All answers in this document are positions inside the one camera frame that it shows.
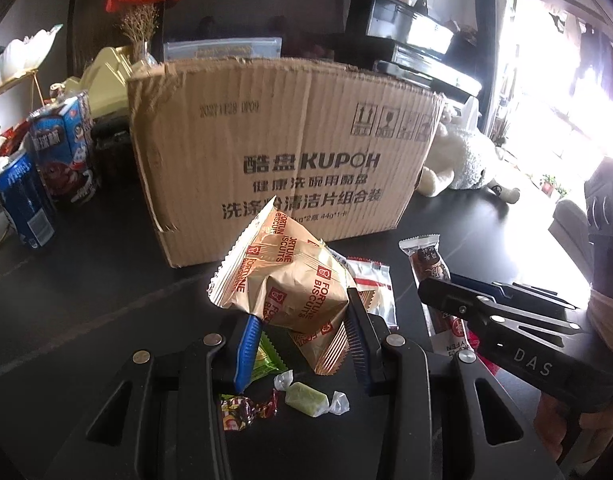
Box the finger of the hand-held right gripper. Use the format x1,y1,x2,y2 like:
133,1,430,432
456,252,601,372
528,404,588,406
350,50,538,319
418,277,585,336
449,272,580,311

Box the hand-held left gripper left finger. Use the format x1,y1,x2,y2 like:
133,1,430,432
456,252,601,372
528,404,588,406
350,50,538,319
51,311,267,480

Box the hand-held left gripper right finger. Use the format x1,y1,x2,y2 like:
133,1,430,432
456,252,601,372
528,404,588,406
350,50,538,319
343,287,562,480

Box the long brown sausage packet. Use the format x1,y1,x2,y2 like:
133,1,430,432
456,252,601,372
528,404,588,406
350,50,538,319
398,234,497,377

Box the gold biscuit packet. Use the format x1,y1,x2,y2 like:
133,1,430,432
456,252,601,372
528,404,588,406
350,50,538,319
208,207,373,377

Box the brown cardboard box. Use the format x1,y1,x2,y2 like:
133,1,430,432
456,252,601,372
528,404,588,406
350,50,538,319
126,57,446,269

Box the person's right hand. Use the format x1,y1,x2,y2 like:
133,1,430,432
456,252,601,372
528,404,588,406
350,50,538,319
535,392,588,467

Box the green snack wrapper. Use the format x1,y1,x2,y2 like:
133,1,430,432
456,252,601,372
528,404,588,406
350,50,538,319
248,332,288,382

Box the red yellow wrapped candy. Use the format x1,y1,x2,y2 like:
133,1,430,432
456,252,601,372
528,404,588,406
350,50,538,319
220,388,280,432

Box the green candy in clear wrapper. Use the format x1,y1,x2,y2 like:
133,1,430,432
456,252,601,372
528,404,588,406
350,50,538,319
272,370,348,419

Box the clear red-white snack packet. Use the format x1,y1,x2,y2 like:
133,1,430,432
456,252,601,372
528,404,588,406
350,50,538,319
343,255,398,332

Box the beige cloth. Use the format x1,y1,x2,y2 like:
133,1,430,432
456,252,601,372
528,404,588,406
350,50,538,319
588,288,613,361

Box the grey sofa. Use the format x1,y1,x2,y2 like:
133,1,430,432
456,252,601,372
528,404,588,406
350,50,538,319
548,198,595,267

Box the potted plants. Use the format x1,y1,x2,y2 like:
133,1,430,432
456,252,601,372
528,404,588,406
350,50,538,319
538,173,570,199

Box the white plush sheep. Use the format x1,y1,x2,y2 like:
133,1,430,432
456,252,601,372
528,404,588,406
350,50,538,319
416,104,521,205

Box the small black box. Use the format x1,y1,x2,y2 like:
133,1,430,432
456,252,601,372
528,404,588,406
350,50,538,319
89,114,138,187

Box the hanging clothes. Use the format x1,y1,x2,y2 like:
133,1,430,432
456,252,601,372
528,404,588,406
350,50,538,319
575,24,613,92

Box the black upright piano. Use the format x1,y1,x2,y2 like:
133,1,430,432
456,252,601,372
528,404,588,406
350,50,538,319
346,0,483,111

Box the blue drink can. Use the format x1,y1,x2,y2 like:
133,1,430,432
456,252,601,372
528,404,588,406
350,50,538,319
0,149,58,250

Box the blue snack canister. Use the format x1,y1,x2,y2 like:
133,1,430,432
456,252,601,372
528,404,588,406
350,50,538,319
29,90,102,211

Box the clear zip bag of nuts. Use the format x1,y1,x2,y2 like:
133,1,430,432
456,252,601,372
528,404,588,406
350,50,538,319
163,37,282,64

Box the gold pyramid-lid box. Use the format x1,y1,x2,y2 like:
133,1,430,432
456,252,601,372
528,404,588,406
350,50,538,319
61,46,160,112

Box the glass vase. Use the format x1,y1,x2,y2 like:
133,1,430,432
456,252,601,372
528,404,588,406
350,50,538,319
133,40,160,67

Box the pile of red snack packets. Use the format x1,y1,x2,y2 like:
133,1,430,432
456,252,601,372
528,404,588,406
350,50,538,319
0,122,30,162

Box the black television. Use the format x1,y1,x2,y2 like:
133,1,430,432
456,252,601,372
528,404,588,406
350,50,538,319
157,0,360,62

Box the dried flower bouquet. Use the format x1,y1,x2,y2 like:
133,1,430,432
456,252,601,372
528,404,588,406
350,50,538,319
117,4,162,53

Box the white shell bowl on stand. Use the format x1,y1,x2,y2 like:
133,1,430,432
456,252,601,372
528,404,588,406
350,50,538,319
0,23,65,101

